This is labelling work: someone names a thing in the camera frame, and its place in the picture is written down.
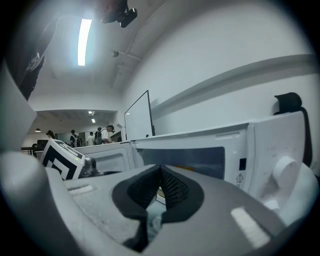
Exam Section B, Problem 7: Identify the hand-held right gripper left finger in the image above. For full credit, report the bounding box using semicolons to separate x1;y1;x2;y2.
44;163;163;253

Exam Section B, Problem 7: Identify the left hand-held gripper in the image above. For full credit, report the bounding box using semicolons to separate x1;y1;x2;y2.
41;138;101;181

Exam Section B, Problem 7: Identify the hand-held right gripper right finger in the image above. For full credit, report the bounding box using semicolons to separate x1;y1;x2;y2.
146;163;288;256

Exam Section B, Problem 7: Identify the white microwave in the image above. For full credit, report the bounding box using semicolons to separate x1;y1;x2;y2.
72;109;320;227

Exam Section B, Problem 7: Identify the whiteboard on black stand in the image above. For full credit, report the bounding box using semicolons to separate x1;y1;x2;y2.
124;89;156;141

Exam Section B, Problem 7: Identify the person's black shirt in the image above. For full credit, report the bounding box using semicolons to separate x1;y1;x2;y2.
4;14;61;101

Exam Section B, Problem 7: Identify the long ceiling light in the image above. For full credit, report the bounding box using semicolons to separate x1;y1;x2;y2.
76;17;93;67

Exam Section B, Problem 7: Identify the black office chair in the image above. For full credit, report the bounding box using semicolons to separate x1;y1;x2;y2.
273;92;313;168

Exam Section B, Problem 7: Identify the black head-worn camera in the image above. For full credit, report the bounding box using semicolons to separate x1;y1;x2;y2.
116;7;138;28

